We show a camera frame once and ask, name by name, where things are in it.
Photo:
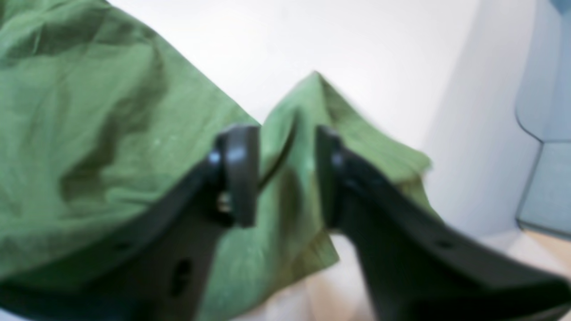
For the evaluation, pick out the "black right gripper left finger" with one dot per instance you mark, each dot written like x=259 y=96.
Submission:
x=155 y=267

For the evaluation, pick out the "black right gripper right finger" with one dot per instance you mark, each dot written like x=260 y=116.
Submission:
x=415 y=267

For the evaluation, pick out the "green t-shirt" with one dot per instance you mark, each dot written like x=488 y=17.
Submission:
x=100 y=116

